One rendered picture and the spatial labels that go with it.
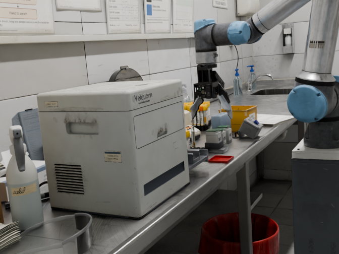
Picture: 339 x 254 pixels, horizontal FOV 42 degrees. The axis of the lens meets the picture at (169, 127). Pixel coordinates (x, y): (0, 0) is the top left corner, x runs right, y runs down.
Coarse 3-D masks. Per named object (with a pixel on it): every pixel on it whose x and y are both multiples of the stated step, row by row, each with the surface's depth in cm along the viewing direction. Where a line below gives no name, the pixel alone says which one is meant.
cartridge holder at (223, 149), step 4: (208, 144) 159; (212, 144) 158; (216, 144) 158; (220, 144) 159; (208, 148) 160; (212, 148) 159; (216, 148) 158; (220, 148) 159; (224, 148) 158; (228, 148) 161; (212, 152) 159; (216, 152) 158; (220, 152) 157
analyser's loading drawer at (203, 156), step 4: (188, 152) 136; (192, 152) 135; (196, 152) 135; (200, 152) 140; (204, 152) 139; (188, 156) 131; (192, 156) 130; (196, 156) 135; (200, 156) 139; (204, 156) 139; (188, 160) 131; (192, 160) 131; (196, 160) 133; (200, 160) 134; (204, 160) 138; (208, 160) 140; (192, 164) 130; (196, 164) 132; (192, 168) 130
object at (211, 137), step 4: (208, 132) 159; (212, 132) 158; (216, 132) 159; (220, 132) 160; (208, 136) 159; (212, 136) 158; (216, 136) 158; (220, 136) 160; (208, 140) 159; (212, 140) 159; (216, 140) 158; (220, 140) 160
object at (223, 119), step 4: (224, 112) 185; (212, 116) 178; (216, 116) 178; (220, 116) 177; (224, 116) 180; (228, 116) 183; (212, 120) 179; (216, 120) 178; (220, 120) 177; (224, 120) 180; (228, 120) 183; (212, 124) 179; (216, 124) 178; (220, 124) 177; (224, 124) 181; (228, 124) 183; (212, 128) 180; (216, 128) 179; (232, 136) 184
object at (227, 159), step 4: (216, 156) 152; (220, 156) 151; (224, 156) 150; (228, 156) 150; (232, 156) 149; (212, 160) 146; (216, 160) 145; (220, 160) 145; (224, 160) 147; (228, 160) 144
